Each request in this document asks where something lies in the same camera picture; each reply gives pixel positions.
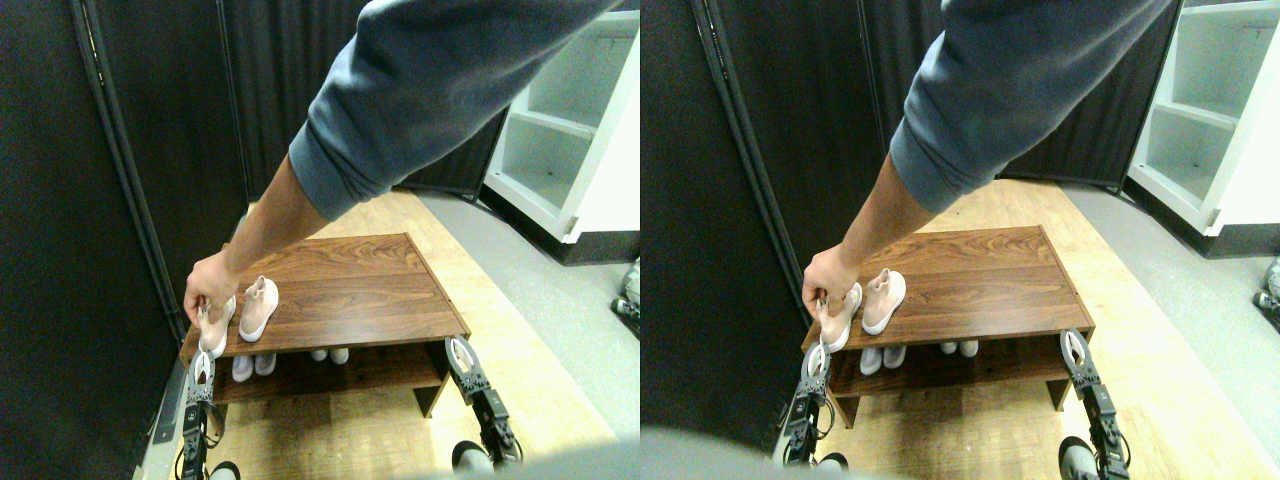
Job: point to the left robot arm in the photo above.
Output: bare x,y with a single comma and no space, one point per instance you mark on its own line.
800,445
195,452

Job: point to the pink shoe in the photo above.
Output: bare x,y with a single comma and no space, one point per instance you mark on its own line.
838,325
258,310
215,335
882,300

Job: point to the person's hand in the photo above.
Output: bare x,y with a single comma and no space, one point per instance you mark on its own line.
210,280
828,275

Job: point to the black curtain stand pole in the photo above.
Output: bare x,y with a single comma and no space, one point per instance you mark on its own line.
122,170
745,165

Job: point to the brown shoe rack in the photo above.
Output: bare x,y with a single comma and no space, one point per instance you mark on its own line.
985,285
350,290

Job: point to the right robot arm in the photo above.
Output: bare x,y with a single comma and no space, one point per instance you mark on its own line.
498,440
1108,445

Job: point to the white shelf unit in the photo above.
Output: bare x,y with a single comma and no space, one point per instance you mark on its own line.
590,150
1230,140

